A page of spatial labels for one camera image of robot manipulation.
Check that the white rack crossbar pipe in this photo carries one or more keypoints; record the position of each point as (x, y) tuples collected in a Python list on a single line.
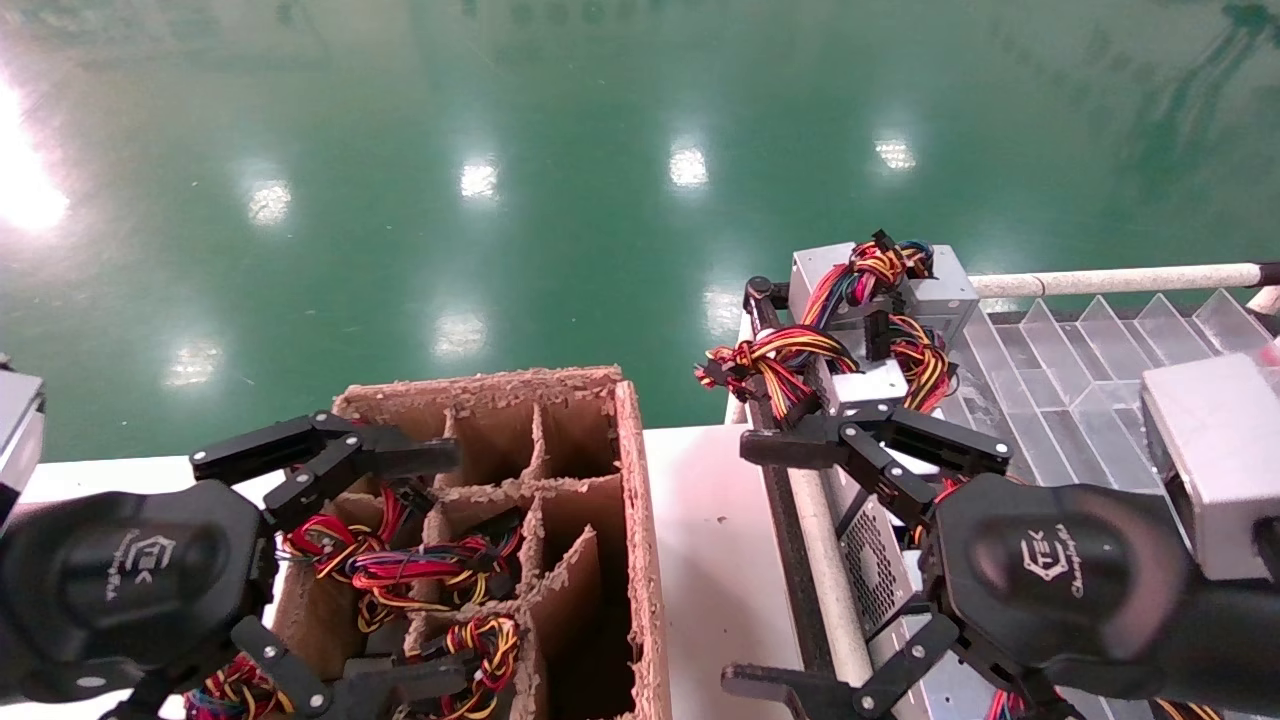
[(1120, 280)]

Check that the black pipe clamp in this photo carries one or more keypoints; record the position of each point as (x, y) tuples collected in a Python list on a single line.
[(762, 300)]

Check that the white rack roller pipe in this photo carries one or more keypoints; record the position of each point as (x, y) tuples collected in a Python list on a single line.
[(830, 570)]

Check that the silver power supply mesh grill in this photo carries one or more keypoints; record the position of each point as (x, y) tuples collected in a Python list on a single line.
[(875, 570)]

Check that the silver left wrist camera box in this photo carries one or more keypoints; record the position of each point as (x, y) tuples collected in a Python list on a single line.
[(18, 440)]

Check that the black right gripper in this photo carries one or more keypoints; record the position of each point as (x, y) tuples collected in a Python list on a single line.
[(1050, 580)]

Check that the brown cardboard box with dividers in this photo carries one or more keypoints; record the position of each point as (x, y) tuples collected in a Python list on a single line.
[(645, 560)]

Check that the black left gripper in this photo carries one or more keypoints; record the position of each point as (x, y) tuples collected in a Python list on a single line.
[(120, 580)]

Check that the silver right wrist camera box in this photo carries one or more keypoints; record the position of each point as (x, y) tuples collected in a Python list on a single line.
[(1220, 460)]

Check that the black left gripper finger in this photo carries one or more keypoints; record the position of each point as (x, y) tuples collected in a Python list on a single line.
[(400, 690)]

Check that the black rack rail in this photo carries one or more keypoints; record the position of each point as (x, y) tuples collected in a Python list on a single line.
[(790, 540)]

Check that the small silver power supply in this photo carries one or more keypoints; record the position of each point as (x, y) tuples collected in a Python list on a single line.
[(865, 385)]

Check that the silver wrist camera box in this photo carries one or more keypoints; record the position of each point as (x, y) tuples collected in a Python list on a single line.
[(1220, 460), (18, 440)]

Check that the transparent plastic slide panel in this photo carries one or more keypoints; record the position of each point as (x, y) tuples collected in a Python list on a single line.
[(1070, 370)]

